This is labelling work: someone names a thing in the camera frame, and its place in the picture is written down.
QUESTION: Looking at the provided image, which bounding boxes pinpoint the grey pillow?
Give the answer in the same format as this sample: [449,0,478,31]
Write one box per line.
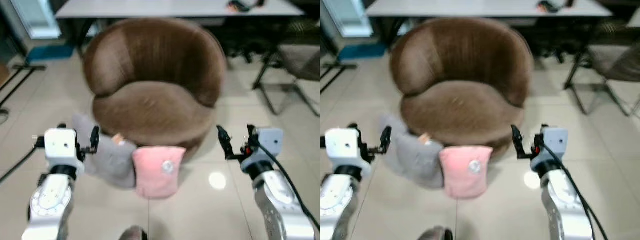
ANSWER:
[71,114,139,190]
[378,115,445,190]

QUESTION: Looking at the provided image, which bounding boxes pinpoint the brown round sofa chair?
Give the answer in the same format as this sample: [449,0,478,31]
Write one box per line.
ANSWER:
[389,17,535,151]
[82,17,229,152]

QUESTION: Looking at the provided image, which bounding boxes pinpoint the pink pillow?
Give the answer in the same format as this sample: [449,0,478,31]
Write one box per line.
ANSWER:
[132,146,188,200]
[438,145,494,200]

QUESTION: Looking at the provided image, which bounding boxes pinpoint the black stand legs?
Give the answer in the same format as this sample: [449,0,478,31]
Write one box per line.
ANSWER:
[320,60,359,95]
[0,62,49,110]

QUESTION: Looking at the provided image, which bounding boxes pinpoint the blue appliance base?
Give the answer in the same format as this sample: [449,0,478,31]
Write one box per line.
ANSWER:
[337,42,389,61]
[26,44,76,64]

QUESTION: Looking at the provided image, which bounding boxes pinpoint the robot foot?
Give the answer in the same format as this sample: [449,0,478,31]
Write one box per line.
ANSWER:
[417,226,454,240]
[118,225,149,240]

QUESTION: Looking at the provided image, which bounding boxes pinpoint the white tall appliance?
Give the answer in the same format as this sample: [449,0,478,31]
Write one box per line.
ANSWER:
[9,0,62,40]
[322,0,374,39]

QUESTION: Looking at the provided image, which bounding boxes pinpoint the black orange device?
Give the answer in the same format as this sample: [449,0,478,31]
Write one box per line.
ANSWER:
[226,0,266,14]
[536,0,576,14]

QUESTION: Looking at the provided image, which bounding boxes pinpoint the grey long table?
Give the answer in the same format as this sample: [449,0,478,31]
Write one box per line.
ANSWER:
[364,0,614,19]
[54,0,306,21]

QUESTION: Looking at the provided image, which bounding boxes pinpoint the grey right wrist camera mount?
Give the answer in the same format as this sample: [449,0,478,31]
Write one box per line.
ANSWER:
[530,126,570,171]
[240,127,285,173]

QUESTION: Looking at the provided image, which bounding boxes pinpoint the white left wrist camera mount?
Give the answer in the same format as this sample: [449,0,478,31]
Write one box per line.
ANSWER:
[324,128,374,177]
[43,128,86,174]

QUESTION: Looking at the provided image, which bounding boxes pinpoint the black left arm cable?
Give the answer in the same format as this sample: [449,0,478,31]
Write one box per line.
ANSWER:
[0,144,39,184]

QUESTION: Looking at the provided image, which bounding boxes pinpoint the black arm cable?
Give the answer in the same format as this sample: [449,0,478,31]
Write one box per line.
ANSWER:
[539,136,609,240]
[254,136,321,232]
[0,144,39,184]

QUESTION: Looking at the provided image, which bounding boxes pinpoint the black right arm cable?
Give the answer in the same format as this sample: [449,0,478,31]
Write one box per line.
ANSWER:
[254,136,321,232]
[539,136,609,240]

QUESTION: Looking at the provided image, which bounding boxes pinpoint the grey chair with black frame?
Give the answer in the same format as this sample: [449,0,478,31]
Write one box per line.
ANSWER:
[563,19,640,117]
[251,19,321,117]

